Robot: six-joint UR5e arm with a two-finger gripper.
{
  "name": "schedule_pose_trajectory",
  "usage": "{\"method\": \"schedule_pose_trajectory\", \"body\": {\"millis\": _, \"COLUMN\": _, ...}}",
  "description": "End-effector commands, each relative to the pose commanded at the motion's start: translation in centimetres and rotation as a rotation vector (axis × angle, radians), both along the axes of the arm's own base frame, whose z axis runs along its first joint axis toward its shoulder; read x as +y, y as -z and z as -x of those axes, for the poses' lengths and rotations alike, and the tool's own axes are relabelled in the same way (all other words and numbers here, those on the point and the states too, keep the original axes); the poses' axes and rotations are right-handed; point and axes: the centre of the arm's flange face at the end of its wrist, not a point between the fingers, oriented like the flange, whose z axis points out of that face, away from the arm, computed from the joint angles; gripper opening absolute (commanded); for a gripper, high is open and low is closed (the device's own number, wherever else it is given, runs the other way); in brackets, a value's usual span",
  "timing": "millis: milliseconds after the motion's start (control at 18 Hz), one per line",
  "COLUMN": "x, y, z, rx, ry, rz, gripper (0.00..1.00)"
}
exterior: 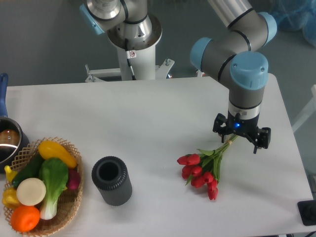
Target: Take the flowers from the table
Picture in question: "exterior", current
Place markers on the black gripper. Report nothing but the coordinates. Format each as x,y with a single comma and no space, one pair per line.
259,137

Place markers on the red tulip bouquet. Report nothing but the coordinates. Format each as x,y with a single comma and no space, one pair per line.
203,169

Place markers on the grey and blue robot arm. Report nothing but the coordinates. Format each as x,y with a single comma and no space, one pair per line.
234,61

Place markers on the black device at table edge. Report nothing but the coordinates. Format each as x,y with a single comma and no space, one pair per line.
307,210

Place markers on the blue plastic bag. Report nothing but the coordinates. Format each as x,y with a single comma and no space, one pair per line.
296,15

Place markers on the dark grey ribbed vase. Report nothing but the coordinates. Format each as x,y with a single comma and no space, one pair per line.
110,176

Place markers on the purple red onion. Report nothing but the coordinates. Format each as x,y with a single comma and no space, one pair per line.
73,179

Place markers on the woven wicker basket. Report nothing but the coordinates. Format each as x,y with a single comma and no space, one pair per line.
68,202

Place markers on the green bok choy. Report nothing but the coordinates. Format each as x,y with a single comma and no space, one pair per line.
54,174

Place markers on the yellow squash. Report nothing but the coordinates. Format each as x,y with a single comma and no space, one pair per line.
49,149

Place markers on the dark green cucumber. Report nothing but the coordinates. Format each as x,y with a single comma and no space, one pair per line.
31,170

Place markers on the orange fruit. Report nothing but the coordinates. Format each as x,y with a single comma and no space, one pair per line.
25,218

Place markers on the yellow bell pepper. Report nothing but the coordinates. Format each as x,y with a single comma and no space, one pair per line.
9,198

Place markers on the white frame at right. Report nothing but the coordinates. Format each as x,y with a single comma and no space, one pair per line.
306,112

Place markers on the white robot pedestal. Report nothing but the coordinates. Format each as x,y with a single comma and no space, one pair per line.
133,65

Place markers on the dark pot with blue handle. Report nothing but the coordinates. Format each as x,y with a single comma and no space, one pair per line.
12,138

